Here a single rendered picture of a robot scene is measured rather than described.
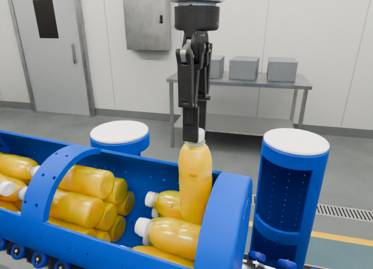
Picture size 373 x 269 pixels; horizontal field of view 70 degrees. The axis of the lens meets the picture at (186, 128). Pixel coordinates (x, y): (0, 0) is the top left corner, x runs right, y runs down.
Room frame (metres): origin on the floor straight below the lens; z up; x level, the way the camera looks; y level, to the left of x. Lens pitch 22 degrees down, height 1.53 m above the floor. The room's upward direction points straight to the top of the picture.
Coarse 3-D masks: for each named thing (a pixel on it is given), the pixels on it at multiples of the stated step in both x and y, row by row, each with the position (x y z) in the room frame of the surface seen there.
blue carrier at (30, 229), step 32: (64, 160) 0.56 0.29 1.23; (96, 160) 0.72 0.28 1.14; (128, 160) 0.66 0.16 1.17; (160, 160) 0.59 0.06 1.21; (32, 192) 0.49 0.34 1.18; (224, 192) 0.43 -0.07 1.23; (0, 224) 0.49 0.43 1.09; (32, 224) 0.46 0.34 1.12; (128, 224) 0.63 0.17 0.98; (224, 224) 0.37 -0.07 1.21; (64, 256) 0.44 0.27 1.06; (96, 256) 0.40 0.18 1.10; (128, 256) 0.38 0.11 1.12; (224, 256) 0.33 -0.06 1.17
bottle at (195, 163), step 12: (192, 144) 0.47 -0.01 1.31; (204, 144) 0.48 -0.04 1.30; (180, 156) 0.47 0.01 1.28; (192, 156) 0.46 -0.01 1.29; (204, 156) 0.46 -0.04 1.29; (180, 168) 0.47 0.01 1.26; (192, 168) 0.45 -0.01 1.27; (204, 168) 0.45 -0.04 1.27; (180, 180) 0.47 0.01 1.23; (192, 180) 0.45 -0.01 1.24; (204, 180) 0.45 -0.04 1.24; (180, 192) 0.47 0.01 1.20; (192, 192) 0.45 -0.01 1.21; (204, 192) 0.45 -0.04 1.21; (180, 204) 0.47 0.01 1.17; (192, 204) 0.45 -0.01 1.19; (204, 204) 0.45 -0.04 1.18; (192, 216) 0.45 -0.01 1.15
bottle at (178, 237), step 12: (156, 228) 0.43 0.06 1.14; (168, 228) 0.43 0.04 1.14; (180, 228) 0.42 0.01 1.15; (192, 228) 0.42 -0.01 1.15; (156, 240) 0.42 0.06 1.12; (168, 240) 0.41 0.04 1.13; (180, 240) 0.40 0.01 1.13; (192, 240) 0.40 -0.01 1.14; (168, 252) 0.41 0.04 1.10; (180, 252) 0.40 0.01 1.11; (192, 252) 0.39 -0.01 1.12
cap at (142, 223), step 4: (140, 220) 0.47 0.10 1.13; (144, 220) 0.46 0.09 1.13; (148, 220) 0.47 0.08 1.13; (140, 224) 0.46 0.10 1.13; (144, 224) 0.46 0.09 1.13; (140, 228) 0.45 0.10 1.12; (144, 228) 0.45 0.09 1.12; (140, 232) 0.45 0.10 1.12; (144, 232) 0.44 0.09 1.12; (140, 236) 0.45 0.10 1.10; (144, 236) 0.44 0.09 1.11
